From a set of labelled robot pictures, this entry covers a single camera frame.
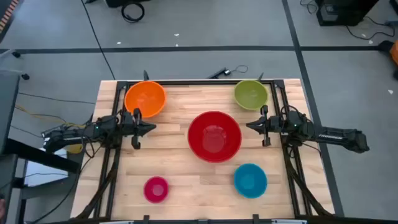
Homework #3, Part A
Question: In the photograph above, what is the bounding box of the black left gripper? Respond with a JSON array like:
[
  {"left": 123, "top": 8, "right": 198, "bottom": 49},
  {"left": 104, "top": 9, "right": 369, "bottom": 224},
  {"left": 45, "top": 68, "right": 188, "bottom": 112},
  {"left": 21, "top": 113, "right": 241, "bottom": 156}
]
[{"left": 121, "top": 108, "right": 157, "bottom": 151}]

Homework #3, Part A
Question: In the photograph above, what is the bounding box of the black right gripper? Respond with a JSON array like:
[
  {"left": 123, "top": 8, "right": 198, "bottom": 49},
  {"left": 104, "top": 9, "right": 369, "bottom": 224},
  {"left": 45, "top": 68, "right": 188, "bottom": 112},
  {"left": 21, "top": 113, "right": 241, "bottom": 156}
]
[{"left": 246, "top": 105, "right": 283, "bottom": 147}]

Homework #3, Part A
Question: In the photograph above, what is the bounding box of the orange plastic bowl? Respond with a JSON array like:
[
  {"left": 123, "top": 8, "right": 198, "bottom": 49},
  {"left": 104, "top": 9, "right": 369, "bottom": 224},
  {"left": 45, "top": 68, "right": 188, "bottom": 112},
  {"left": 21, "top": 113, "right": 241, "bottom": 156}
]
[{"left": 124, "top": 80, "right": 167, "bottom": 119}]

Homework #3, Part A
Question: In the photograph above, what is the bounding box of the blue plastic bowl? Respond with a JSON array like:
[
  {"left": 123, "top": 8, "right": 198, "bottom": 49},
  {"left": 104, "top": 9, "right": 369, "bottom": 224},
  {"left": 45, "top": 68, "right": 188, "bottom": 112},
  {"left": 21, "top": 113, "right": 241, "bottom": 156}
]
[{"left": 233, "top": 162, "right": 269, "bottom": 200}]

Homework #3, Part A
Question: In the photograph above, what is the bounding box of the yellow object under arm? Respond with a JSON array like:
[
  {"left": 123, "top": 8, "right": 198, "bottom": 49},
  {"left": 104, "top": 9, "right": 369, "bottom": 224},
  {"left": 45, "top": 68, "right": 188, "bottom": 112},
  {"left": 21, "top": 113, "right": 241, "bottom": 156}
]
[{"left": 64, "top": 143, "right": 84, "bottom": 155}]

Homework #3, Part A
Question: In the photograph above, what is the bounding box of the green plastic bowl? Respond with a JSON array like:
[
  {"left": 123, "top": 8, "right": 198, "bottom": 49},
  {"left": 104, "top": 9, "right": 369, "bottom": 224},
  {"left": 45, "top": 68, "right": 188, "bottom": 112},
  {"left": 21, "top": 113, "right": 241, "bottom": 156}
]
[{"left": 233, "top": 79, "right": 269, "bottom": 111}]

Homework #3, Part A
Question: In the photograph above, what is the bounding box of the large red plastic bowl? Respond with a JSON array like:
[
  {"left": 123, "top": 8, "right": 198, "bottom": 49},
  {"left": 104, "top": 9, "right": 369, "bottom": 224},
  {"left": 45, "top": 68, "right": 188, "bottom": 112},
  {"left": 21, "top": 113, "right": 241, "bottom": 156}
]
[{"left": 187, "top": 110, "right": 243, "bottom": 164}]

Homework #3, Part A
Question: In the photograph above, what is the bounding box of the small pink plastic bowl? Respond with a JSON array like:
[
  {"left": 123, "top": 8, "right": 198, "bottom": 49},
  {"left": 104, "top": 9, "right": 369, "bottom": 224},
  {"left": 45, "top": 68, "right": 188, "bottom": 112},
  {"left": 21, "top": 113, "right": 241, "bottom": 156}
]
[{"left": 143, "top": 175, "right": 170, "bottom": 204}]

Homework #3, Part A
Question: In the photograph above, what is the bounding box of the black support beam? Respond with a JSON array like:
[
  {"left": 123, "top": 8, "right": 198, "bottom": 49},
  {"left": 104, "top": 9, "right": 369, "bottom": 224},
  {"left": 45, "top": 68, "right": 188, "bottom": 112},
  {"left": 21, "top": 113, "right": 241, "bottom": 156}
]
[{"left": 0, "top": 138, "right": 82, "bottom": 174}]

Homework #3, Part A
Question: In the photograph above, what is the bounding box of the grey cabinet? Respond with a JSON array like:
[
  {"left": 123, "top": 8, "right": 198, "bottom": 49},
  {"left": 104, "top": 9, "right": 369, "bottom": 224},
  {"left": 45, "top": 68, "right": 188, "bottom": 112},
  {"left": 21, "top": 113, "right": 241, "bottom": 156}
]
[{"left": 0, "top": 69, "right": 21, "bottom": 156}]

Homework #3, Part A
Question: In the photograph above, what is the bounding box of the black equipment box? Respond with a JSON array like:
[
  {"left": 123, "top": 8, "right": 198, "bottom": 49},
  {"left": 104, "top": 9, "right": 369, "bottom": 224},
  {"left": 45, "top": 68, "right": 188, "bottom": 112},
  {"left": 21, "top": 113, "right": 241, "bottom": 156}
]
[{"left": 315, "top": 0, "right": 381, "bottom": 27}]

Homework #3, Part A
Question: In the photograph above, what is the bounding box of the orange and black device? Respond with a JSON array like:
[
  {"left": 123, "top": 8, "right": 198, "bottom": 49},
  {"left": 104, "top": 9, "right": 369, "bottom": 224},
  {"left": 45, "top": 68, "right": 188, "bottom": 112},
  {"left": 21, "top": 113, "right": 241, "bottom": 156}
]
[{"left": 377, "top": 39, "right": 398, "bottom": 79}]

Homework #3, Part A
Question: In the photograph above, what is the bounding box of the thin adapter cable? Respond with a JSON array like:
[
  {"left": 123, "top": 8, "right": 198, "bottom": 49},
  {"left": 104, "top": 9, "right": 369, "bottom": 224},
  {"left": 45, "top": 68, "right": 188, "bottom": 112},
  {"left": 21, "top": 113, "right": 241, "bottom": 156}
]
[{"left": 229, "top": 65, "right": 249, "bottom": 75}]

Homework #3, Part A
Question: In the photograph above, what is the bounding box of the black aluminium table frame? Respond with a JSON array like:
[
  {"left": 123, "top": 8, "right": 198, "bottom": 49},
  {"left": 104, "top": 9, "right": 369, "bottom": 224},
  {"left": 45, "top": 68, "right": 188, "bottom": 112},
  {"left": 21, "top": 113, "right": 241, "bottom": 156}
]
[{"left": 73, "top": 78, "right": 337, "bottom": 222}]

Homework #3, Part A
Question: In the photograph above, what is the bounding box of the long black floor cable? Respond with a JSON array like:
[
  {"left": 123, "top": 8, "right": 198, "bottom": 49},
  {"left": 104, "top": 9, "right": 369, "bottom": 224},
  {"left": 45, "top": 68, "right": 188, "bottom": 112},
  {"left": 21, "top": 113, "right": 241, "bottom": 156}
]
[{"left": 80, "top": 0, "right": 116, "bottom": 80}]

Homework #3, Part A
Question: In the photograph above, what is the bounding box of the yellow cable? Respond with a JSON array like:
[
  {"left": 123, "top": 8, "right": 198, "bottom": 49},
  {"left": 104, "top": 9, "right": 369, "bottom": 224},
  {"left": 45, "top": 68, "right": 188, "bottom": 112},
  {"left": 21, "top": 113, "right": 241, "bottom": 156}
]
[{"left": 14, "top": 104, "right": 86, "bottom": 129}]

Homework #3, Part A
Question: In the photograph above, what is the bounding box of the coiled black cable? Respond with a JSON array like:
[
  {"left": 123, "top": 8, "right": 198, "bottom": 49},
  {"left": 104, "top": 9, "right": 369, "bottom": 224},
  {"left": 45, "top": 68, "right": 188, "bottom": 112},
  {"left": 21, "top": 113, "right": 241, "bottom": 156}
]
[{"left": 121, "top": 2, "right": 146, "bottom": 24}]

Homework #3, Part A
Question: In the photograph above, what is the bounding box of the black cable by box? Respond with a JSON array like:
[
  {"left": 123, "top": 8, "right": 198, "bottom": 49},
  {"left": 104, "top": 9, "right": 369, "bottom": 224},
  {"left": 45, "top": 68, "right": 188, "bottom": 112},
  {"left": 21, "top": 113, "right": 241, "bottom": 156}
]
[{"left": 345, "top": 15, "right": 396, "bottom": 41}]

